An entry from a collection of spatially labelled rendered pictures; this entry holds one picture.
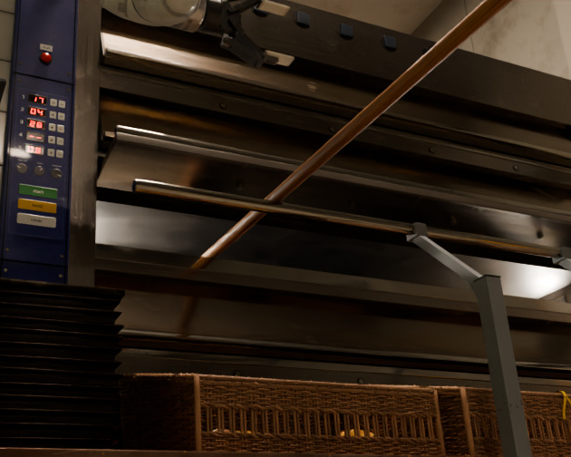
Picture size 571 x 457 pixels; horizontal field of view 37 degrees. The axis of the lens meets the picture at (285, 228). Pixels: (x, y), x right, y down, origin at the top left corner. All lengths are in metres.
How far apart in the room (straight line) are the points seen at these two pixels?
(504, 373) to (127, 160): 1.04
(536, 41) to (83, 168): 4.73
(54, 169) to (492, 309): 1.09
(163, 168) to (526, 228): 1.20
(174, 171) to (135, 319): 0.40
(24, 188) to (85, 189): 0.16
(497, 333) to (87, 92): 1.22
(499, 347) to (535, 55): 4.78
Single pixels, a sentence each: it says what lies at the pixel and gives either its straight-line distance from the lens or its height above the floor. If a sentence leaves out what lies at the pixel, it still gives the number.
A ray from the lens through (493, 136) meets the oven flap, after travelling 2.98.
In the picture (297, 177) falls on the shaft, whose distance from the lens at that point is 1.87.
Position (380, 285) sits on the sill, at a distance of 2.49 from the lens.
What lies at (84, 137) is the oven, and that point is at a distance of 2.28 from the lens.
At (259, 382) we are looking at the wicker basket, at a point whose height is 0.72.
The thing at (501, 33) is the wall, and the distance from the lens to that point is 6.87.
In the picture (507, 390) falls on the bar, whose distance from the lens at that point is 1.83.
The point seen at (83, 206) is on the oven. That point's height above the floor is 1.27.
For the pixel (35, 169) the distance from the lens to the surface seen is 2.17.
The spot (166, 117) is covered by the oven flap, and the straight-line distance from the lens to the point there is 2.42.
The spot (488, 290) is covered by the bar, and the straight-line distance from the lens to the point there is 1.88.
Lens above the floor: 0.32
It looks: 24 degrees up
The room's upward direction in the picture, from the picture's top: 4 degrees counter-clockwise
